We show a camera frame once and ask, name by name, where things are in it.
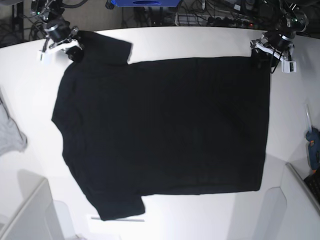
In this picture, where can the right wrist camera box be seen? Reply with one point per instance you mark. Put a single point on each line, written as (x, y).
(44, 57)

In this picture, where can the white partition right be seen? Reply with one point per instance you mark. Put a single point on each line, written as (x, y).
(292, 213)

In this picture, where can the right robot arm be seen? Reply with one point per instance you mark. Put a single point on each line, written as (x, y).
(52, 10)

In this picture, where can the white table slot plate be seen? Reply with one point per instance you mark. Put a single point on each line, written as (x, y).
(117, 226)

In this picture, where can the black T-shirt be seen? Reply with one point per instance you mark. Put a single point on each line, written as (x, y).
(187, 126)

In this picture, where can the blue plastic box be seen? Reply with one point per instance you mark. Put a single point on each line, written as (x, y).
(145, 3)

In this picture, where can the blue glue gun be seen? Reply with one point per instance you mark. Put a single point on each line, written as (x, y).
(313, 139)

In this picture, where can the grey cloth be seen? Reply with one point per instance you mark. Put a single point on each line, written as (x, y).
(12, 139)

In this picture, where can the black keyboard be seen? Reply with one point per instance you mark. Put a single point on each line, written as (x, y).
(313, 183)

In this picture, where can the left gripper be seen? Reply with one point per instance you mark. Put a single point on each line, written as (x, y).
(276, 43)

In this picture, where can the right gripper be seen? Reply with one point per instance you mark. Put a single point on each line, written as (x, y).
(60, 37)

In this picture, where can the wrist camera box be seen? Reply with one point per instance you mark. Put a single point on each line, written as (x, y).
(44, 57)
(288, 66)

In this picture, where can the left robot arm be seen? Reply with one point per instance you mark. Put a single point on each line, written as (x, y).
(287, 19)

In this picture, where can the white cabinet left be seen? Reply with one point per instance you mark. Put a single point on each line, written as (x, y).
(36, 217)

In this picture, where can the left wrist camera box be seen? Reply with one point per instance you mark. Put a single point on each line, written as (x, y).
(288, 66)

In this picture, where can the clear glue stick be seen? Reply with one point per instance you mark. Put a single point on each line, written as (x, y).
(308, 118)

